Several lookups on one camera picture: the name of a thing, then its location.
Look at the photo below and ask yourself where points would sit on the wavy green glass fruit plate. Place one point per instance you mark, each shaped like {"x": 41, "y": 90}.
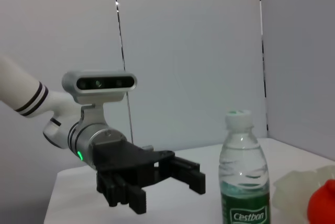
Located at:
{"x": 293, "y": 190}

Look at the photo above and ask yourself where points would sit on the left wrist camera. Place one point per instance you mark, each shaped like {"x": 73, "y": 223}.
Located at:
{"x": 102, "y": 84}

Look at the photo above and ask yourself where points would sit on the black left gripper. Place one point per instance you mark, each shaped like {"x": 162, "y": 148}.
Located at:
{"x": 125, "y": 158}

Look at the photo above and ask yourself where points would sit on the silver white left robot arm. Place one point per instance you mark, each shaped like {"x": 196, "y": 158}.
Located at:
{"x": 39, "y": 103}

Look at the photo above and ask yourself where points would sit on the red-orange toy fruit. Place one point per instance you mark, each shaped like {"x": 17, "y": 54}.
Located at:
{"x": 323, "y": 203}

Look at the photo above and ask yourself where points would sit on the clear bottle with green label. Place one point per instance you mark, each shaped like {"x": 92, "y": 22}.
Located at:
{"x": 243, "y": 171}

